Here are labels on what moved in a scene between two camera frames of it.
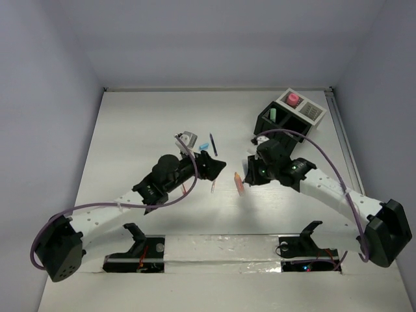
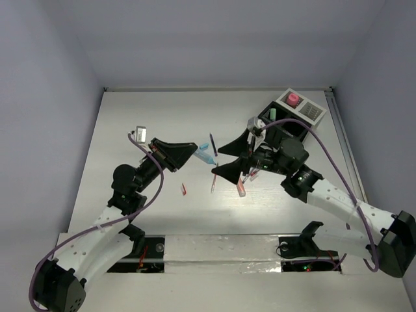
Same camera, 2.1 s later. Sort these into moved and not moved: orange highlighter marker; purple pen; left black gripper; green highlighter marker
Moved: left black gripper
Not moved: orange highlighter marker; green highlighter marker; purple pen
